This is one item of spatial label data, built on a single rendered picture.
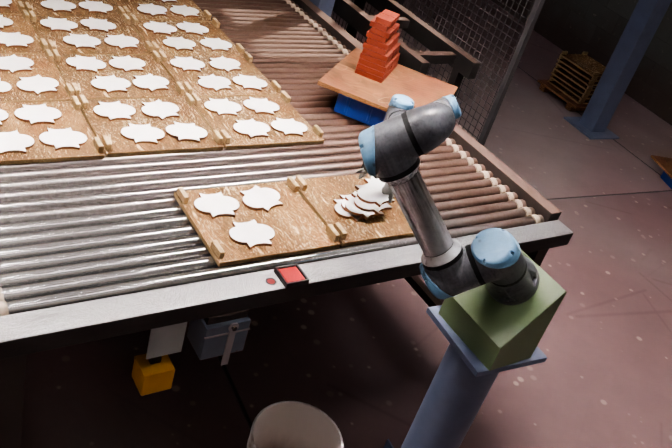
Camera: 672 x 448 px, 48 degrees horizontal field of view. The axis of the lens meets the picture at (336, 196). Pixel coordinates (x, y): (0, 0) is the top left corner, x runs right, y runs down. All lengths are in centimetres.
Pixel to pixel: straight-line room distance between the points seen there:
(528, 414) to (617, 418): 46
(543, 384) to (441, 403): 130
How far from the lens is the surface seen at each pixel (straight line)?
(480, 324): 220
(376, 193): 253
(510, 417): 345
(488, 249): 203
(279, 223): 234
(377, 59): 321
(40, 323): 193
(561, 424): 356
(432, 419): 251
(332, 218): 243
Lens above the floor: 226
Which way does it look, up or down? 31 degrees down
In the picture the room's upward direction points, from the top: 17 degrees clockwise
